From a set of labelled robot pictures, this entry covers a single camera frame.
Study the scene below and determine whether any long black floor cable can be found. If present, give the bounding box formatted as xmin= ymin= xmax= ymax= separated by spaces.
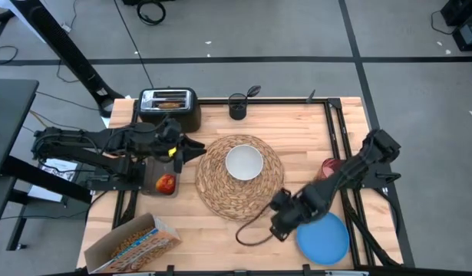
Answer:
xmin=112 ymin=0 xmax=155 ymax=89

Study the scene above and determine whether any black utensil cup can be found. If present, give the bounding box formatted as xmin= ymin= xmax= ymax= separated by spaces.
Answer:
xmin=227 ymin=93 xmax=249 ymax=121

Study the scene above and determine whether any thin black cable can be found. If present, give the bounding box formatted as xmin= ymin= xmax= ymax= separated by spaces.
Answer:
xmin=430 ymin=9 xmax=457 ymax=36

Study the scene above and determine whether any cable with white plug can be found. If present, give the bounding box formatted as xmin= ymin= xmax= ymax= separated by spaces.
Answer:
xmin=55 ymin=0 xmax=80 ymax=84

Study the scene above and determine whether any black metal table frame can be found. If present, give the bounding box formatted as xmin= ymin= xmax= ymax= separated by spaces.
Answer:
xmin=80 ymin=97 xmax=416 ymax=276

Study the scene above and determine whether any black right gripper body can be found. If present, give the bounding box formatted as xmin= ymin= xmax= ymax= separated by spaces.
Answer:
xmin=281 ymin=186 xmax=331 ymax=231

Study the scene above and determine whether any white bowl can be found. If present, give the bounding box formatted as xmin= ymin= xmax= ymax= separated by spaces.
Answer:
xmin=225 ymin=143 xmax=265 ymax=182

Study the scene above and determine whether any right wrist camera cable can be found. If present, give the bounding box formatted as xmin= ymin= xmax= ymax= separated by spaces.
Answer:
xmin=235 ymin=209 xmax=283 ymax=247

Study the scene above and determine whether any round woven placemat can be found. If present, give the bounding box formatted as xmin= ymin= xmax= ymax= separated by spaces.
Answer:
xmin=194 ymin=133 xmax=286 ymax=222

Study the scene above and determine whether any black desk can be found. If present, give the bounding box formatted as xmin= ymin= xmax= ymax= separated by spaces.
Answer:
xmin=0 ymin=78 xmax=93 ymax=252

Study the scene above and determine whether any orange Cheerios cereal box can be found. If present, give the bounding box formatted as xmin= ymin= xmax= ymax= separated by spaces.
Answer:
xmin=84 ymin=212 xmax=182 ymax=274

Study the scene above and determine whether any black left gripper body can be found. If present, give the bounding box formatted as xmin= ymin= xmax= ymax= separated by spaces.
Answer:
xmin=153 ymin=117 xmax=185 ymax=159

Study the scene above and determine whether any yellow cable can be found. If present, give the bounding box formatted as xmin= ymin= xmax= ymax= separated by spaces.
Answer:
xmin=28 ymin=110 xmax=52 ymax=130

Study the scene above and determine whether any coiled black cable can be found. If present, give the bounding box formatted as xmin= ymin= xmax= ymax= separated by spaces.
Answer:
xmin=137 ymin=0 xmax=167 ymax=26

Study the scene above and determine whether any looped black floor cable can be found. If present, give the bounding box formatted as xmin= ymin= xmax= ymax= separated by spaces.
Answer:
xmin=0 ymin=44 xmax=19 ymax=65

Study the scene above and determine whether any white printed paper sheet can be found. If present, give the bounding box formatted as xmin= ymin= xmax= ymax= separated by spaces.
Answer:
xmin=28 ymin=157 xmax=79 ymax=203

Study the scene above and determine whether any black stand column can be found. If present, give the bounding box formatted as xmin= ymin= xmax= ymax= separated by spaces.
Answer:
xmin=8 ymin=0 xmax=125 ymax=118

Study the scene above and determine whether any black equipment box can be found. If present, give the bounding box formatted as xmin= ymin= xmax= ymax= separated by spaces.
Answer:
xmin=441 ymin=0 xmax=472 ymax=27
xmin=452 ymin=18 xmax=472 ymax=52

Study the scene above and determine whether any red translucent cup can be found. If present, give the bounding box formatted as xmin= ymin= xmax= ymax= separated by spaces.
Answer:
xmin=315 ymin=157 xmax=346 ymax=183

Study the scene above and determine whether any blue plate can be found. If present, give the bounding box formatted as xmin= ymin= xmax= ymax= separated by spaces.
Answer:
xmin=295 ymin=212 xmax=351 ymax=266

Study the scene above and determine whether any black and chrome toaster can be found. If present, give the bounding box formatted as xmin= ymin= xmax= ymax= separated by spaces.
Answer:
xmin=137 ymin=87 xmax=202 ymax=133

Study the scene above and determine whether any black spoon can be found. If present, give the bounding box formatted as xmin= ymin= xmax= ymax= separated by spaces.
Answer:
xmin=239 ymin=84 xmax=262 ymax=110

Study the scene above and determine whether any smoky clear plastic tray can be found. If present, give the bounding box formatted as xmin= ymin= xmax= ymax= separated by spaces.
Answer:
xmin=141 ymin=155 xmax=180 ymax=199

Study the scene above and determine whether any red apple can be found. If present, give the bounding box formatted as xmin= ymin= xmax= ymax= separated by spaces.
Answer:
xmin=155 ymin=173 xmax=177 ymax=196

